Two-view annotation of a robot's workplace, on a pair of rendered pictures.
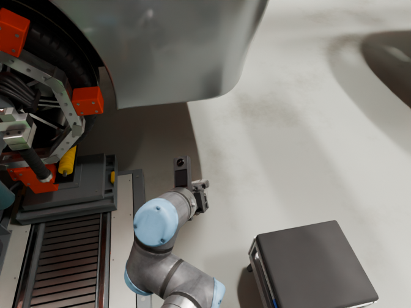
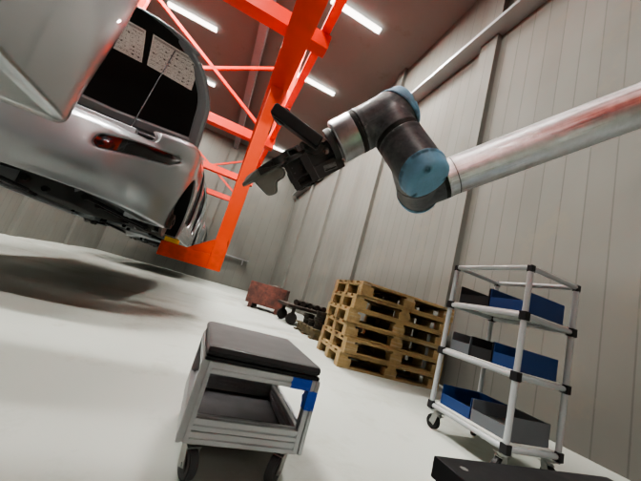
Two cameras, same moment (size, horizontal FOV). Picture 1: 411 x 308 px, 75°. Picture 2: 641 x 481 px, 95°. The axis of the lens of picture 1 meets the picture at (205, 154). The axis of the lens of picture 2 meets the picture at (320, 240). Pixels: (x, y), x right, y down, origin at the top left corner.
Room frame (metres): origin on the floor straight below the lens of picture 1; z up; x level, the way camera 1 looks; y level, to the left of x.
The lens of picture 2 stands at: (0.39, 0.62, 0.53)
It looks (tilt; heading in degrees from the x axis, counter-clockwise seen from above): 11 degrees up; 264
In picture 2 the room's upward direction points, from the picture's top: 16 degrees clockwise
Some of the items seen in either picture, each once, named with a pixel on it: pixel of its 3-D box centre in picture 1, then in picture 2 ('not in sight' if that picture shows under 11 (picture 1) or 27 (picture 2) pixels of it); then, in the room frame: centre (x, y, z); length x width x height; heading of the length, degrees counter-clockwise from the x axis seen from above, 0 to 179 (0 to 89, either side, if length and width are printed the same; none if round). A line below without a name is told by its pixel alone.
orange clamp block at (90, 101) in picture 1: (88, 101); not in sight; (0.76, 0.43, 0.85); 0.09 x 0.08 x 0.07; 103
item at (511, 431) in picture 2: not in sight; (498, 358); (-0.94, -0.97, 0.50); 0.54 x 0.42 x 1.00; 103
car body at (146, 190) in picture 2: not in sight; (137, 175); (2.72, -3.70, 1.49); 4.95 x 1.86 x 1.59; 103
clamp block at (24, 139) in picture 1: (20, 132); not in sight; (0.52, 0.52, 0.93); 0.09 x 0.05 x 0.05; 13
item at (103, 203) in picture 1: (72, 186); not in sight; (0.85, 0.77, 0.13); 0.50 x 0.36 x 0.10; 103
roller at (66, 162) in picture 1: (68, 150); not in sight; (0.81, 0.64, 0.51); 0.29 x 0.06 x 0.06; 13
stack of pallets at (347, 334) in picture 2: not in sight; (382, 329); (-0.89, -2.64, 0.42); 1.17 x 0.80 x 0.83; 8
